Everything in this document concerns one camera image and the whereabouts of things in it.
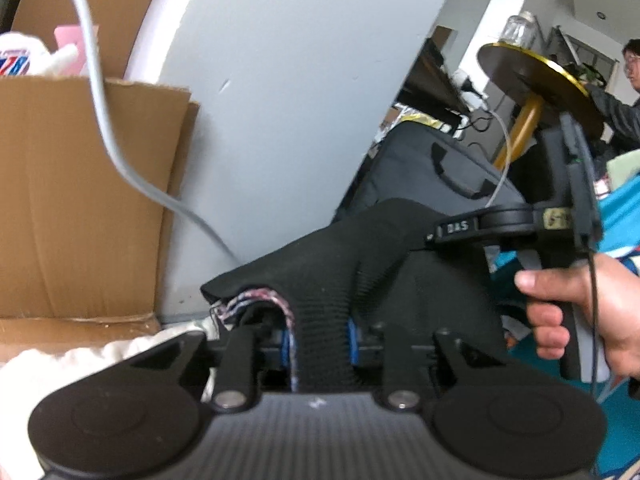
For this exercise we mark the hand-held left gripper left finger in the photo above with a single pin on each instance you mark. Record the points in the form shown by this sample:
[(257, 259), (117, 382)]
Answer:
[(286, 347)]

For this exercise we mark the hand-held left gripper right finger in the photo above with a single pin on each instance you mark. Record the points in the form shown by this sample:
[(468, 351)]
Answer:
[(352, 342)]

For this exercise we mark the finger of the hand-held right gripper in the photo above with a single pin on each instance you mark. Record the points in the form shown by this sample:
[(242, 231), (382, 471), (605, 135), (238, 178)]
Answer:
[(452, 228)]

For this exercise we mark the black bear print knit sweater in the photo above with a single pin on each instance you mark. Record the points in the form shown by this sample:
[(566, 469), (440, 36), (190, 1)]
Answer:
[(350, 270)]

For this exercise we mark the person's right hand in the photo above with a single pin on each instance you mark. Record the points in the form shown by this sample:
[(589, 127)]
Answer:
[(615, 310)]

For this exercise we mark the black luggage bag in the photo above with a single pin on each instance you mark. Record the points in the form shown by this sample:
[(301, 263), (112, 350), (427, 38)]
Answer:
[(425, 170)]

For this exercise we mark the round gold-edged table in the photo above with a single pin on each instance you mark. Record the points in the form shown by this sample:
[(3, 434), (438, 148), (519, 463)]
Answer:
[(530, 72)]

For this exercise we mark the dark wooden furniture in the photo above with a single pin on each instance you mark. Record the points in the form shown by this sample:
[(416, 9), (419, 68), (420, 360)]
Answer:
[(435, 85)]

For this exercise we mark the clear glass jar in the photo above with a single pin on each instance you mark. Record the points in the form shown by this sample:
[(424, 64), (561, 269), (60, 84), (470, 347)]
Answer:
[(519, 30)]

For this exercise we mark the cream bear print bedsheet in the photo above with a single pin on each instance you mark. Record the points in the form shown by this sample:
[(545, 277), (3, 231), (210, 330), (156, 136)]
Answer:
[(60, 365)]

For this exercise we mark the flat cardboard sheet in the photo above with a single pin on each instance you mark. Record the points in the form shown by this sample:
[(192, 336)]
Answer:
[(75, 185)]

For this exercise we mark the tall cardboard panel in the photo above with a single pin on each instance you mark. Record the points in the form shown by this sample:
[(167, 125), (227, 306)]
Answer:
[(130, 10)]

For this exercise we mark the pink packet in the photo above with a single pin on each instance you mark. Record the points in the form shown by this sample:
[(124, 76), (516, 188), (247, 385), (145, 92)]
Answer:
[(75, 40)]

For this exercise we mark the white purple detergent bag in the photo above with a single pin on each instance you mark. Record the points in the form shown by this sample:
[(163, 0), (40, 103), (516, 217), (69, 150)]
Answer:
[(20, 57)]

